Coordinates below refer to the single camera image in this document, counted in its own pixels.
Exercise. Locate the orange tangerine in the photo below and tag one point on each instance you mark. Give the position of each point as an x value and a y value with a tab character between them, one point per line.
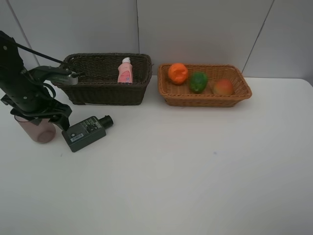
178	73

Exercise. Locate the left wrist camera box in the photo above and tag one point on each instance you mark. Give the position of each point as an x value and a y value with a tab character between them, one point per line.
54	74

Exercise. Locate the translucent pink plastic cup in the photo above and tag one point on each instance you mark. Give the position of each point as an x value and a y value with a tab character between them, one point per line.
43	133

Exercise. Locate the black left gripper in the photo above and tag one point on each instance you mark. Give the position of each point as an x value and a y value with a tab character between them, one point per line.
31	99

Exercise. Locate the pink lotion bottle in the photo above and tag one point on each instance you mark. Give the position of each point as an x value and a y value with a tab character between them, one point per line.
125	71

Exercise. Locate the red yellow peach fruit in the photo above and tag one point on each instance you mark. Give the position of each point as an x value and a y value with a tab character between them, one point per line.
223	87

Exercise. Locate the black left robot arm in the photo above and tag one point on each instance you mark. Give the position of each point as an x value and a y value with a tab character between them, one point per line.
11	62

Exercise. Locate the dark brown wicker basket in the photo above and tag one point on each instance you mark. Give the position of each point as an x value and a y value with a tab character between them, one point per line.
98	85

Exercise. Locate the dark green rectangular bottle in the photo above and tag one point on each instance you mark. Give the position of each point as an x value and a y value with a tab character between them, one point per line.
86	132

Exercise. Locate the green lime fruit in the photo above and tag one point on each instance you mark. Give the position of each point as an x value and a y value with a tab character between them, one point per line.
198	82

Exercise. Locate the light orange wicker basket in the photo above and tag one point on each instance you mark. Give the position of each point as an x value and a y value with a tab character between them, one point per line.
181	95

